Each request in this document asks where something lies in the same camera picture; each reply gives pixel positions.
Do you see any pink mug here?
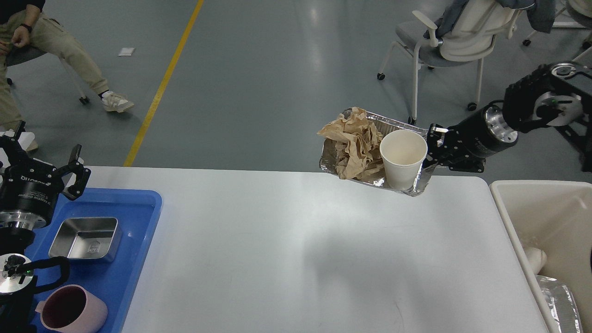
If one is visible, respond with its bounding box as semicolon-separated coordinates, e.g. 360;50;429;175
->
35;284;108;333

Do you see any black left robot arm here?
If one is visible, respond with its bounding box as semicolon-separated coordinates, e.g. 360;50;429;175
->
0;121;91;333

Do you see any aluminium foil tray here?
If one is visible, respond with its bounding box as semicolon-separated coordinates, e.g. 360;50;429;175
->
319;108;434;197

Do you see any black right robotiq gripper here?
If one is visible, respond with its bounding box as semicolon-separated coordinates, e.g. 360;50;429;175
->
421;105;518;173

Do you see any grey jacket on chair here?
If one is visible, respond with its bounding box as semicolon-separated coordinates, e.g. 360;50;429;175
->
423;0;555;38

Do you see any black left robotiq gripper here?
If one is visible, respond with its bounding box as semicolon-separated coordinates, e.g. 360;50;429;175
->
0;121;91;229

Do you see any foil tray in bin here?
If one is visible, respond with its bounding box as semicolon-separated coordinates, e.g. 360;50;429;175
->
536;275;583;333

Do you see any beige plastic bin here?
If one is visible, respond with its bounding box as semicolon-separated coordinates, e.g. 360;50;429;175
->
490;180;592;333

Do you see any stainless steel rectangular dish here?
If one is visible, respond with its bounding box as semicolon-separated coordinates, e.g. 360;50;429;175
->
48;217;122;263

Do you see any white paper cup in bin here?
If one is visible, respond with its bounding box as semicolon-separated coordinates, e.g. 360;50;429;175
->
524;247;548;275

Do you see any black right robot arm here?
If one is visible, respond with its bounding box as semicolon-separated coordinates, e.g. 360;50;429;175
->
421;62;591;173

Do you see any brown paper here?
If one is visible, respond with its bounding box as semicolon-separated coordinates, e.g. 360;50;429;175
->
317;107;383;179

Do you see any blue plastic tray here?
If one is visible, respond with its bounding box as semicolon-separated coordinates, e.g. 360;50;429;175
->
25;188;162;333

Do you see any person in beige trousers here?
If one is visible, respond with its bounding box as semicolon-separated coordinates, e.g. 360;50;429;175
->
0;0;135;131

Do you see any white office chair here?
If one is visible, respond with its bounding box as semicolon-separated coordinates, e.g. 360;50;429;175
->
376;0;522;125

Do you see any white paper cup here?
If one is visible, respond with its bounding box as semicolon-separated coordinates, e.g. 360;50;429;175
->
379;129;428;191
524;247;548;275

